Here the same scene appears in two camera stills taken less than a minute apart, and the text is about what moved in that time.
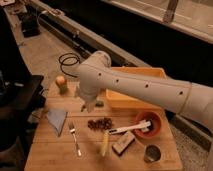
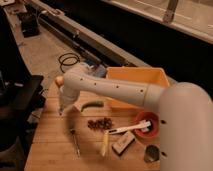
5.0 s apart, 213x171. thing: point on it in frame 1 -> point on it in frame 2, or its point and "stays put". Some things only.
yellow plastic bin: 120,101 stays put
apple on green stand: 62,84 stays put
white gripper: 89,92 -> 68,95
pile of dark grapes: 103,123 stays put
